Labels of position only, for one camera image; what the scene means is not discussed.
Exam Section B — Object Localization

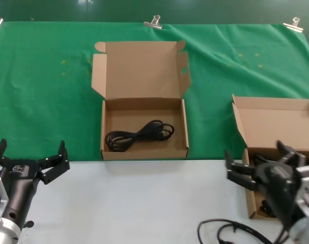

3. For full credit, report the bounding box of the black power cable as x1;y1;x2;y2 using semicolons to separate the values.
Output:
105;119;176;153
250;153;281;166
258;199;280;219

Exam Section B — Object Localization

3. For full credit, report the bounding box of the cardboard box with round hole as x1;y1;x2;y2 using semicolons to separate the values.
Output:
91;40;192;161

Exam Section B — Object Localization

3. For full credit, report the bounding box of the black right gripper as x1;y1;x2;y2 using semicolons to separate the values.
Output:
224;140;307;229

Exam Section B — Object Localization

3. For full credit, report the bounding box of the green table cloth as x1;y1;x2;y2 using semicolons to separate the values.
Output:
0;21;309;162

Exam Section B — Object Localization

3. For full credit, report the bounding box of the black loose robot cable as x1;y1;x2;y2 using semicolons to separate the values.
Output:
197;219;292;244

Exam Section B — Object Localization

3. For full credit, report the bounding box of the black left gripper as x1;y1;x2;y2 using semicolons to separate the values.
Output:
0;138;70;229

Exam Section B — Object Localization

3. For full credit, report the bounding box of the plain cardboard box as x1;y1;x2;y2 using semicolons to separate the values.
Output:
232;93;309;221

